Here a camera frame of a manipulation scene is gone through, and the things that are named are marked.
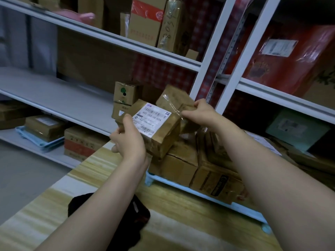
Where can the pale green box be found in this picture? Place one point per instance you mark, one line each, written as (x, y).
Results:
(295, 129)

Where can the brown box with plant print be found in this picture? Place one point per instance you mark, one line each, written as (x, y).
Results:
(320, 91)

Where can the pink plastic bag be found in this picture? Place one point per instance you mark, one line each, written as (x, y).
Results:
(78, 16)

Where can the person's left forearm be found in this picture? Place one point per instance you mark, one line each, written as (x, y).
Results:
(104, 206)

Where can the white flat parcel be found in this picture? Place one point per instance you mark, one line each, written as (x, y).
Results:
(264, 143)

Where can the tiny brown cardboard box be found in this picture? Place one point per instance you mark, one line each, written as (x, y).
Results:
(191, 54)

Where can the black pouch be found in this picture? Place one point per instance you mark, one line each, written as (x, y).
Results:
(130, 227)

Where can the small plain brown box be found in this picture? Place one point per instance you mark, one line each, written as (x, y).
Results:
(119, 111)

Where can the person's left thumb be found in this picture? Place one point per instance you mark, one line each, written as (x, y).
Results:
(128, 121)

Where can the brown taped parcel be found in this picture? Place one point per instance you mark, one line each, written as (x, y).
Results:
(45, 126)

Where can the red wrapped package with label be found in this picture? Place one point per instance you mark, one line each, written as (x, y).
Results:
(285, 62)

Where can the person's left hand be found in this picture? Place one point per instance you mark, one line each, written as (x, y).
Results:
(130, 146)

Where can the long light blue plastic tray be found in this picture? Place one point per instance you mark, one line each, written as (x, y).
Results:
(180, 189)

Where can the person's right forearm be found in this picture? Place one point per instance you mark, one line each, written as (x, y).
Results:
(274, 185)

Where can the plain brown carton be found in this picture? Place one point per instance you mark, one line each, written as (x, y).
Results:
(91, 9)

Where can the flat brown cardboard box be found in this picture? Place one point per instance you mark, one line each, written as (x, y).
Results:
(10, 114)

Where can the dented brown cardboard box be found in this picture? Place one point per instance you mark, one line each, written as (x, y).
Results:
(178, 164)

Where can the brown box with dark markings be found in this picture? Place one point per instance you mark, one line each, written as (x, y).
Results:
(217, 151)

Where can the flat brown carton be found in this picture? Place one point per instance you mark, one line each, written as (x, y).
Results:
(311, 162)

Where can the person's right hand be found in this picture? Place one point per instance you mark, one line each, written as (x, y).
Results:
(206, 114)

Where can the person's right thumb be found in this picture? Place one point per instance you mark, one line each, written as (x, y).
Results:
(190, 116)

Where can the brown box with red band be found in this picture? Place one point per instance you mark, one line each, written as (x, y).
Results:
(145, 26)

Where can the white metal shelf rack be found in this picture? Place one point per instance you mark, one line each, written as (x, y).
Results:
(264, 89)
(57, 87)

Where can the small box with green sticker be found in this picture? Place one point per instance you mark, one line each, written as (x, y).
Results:
(125, 92)

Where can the red checkered bag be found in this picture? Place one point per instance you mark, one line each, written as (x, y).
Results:
(162, 73)

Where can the large brown cardboard sheet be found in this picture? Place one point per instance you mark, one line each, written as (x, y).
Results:
(91, 60)

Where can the brown box with white label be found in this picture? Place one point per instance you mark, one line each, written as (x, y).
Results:
(162, 135)

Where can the brown box with red print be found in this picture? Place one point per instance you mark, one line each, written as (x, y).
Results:
(81, 143)

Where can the narrow brown box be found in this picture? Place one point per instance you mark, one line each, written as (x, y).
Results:
(124, 24)

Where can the brown box with black print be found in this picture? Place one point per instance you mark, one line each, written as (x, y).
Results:
(217, 182)

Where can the tall brown box with handwriting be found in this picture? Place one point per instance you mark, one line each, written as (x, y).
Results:
(170, 26)

